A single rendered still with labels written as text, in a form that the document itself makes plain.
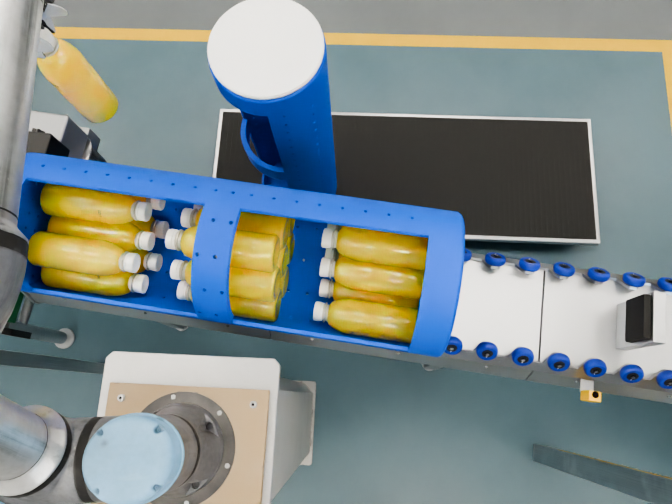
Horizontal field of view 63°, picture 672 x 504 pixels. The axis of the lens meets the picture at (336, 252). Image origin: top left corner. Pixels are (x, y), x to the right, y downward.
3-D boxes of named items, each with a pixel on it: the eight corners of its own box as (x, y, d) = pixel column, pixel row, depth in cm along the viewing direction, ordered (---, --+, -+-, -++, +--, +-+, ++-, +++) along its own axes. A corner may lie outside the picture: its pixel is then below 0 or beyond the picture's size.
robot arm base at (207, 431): (212, 504, 91) (194, 515, 81) (126, 486, 92) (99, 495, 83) (233, 412, 95) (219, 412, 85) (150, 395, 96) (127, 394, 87)
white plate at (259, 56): (245, -22, 133) (246, -18, 134) (184, 67, 127) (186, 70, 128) (345, 23, 129) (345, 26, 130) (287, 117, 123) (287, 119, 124)
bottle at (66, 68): (95, 85, 106) (37, 17, 87) (126, 98, 105) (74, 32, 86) (75, 116, 104) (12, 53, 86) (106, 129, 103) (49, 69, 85)
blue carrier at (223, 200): (431, 355, 119) (452, 361, 90) (49, 294, 125) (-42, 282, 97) (447, 228, 123) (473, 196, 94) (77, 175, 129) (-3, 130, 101)
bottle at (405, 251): (433, 240, 101) (330, 225, 103) (427, 276, 103) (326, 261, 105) (431, 230, 108) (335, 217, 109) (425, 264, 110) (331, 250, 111)
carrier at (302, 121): (287, 141, 219) (251, 200, 213) (245, -20, 134) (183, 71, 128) (349, 172, 215) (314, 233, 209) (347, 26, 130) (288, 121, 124)
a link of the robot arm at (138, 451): (198, 493, 82) (168, 508, 69) (110, 497, 83) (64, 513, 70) (199, 410, 86) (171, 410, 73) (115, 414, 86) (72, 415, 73)
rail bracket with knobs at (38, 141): (63, 184, 136) (40, 167, 126) (36, 180, 136) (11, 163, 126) (74, 148, 138) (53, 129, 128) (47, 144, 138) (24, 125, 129)
